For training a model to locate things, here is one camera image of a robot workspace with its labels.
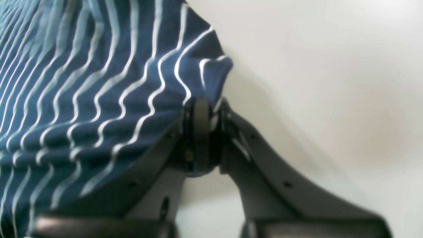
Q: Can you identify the navy white striped T-shirt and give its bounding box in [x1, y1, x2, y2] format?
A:
[0, 0, 233, 238]

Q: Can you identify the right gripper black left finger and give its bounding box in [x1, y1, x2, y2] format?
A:
[30, 98, 212, 238]

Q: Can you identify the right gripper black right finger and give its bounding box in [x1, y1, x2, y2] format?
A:
[218, 99, 392, 238]

